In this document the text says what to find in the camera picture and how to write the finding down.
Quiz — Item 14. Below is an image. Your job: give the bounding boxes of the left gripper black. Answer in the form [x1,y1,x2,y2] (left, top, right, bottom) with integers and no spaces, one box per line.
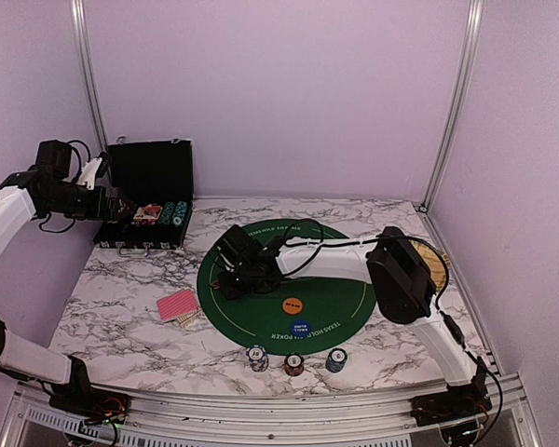
[42,183,133,221]

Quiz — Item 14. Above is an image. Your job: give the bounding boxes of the orange big blind button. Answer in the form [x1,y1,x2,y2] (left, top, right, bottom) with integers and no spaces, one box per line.
[282,297,304,315]

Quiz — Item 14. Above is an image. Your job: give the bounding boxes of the blue small blind button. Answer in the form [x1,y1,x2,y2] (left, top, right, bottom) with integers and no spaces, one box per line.
[290,320,311,338]

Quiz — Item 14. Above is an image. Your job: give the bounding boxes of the blue white chip stack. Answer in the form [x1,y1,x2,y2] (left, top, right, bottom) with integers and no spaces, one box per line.
[246,345,268,373]

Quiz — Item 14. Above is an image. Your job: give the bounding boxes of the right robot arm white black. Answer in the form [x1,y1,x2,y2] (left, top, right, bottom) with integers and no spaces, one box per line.
[213,225,487,417]

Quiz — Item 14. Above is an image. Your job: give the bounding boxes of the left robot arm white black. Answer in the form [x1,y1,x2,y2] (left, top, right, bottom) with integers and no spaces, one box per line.
[0,167,131,414]

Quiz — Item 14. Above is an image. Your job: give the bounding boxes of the card decks in case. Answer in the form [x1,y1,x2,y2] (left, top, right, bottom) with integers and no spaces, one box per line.
[131,204,163,226]

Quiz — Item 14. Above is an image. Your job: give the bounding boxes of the black poker chip case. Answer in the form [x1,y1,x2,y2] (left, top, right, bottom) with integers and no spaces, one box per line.
[93,140,194,250]

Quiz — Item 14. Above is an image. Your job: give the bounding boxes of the green chip row in case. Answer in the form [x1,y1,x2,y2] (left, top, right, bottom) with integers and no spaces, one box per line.
[158,202,176,225]

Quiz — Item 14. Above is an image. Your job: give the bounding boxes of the teal chip row in case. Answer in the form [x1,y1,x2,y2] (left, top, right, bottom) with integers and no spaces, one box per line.
[171,201,188,227]

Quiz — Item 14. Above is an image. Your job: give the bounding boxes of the round green poker mat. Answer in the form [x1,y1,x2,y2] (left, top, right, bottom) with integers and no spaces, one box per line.
[197,241,376,355]

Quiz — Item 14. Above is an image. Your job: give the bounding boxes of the red backed card deck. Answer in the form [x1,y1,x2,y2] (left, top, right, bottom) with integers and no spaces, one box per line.
[157,290,198,322]

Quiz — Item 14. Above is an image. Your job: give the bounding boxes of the brown black chip stack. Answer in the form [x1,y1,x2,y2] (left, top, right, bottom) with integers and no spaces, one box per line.
[283,353,304,376]

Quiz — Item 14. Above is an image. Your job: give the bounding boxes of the teal black chip stack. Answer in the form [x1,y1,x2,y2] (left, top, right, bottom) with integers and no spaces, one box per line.
[325,347,348,373]

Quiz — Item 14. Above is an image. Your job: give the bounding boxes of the woven bamboo tray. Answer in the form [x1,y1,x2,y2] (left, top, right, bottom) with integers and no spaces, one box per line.
[412,241,451,292]

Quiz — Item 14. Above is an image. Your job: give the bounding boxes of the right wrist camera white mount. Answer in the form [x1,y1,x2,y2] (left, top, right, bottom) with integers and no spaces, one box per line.
[214,224,263,269]

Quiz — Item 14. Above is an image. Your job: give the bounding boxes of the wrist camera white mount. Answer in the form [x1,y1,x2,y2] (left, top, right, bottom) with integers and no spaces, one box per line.
[214,224,263,269]
[75,152,112,190]

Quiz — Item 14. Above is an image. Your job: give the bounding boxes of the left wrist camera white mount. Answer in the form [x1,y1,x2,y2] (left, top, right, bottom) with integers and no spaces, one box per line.
[75,152,112,190]

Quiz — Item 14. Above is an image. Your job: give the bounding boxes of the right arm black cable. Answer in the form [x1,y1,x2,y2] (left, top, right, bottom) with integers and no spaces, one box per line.
[260,218,383,280]

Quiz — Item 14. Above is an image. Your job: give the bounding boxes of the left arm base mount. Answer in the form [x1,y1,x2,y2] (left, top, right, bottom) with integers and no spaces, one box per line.
[49,389,130,425]

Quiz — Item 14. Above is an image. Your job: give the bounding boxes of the left aluminium frame post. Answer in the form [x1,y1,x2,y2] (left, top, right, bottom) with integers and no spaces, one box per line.
[70,0,108,151]

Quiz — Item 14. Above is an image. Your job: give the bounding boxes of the aluminium frame post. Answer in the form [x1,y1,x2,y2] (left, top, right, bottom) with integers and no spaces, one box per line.
[418,0,484,213]
[70,0,108,151]

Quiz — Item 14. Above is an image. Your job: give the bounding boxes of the front aluminium rail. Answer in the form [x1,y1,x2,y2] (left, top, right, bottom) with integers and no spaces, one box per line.
[0,372,541,447]

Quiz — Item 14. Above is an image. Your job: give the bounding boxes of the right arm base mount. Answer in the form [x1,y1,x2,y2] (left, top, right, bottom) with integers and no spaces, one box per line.
[410,390,493,427]

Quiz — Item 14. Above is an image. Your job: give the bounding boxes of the right aluminium frame post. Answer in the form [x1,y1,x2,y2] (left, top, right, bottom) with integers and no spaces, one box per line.
[418,0,484,213]

